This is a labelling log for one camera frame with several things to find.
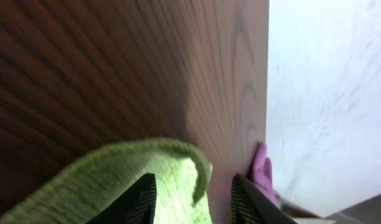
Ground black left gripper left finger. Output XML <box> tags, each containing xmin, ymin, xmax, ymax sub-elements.
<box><xmin>87</xmin><ymin>173</ymin><xmax>157</xmax><ymax>224</ymax></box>

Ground purple microfiber cloth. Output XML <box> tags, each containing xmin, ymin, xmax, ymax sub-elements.
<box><xmin>251</xmin><ymin>142</ymin><xmax>277</xmax><ymax>205</ymax></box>

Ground light green microfiber cloth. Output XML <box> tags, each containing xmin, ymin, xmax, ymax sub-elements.
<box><xmin>0</xmin><ymin>138</ymin><xmax>212</xmax><ymax>223</ymax></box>

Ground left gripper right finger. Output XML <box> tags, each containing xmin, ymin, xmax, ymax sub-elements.
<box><xmin>231</xmin><ymin>174</ymin><xmax>297</xmax><ymax>224</ymax></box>

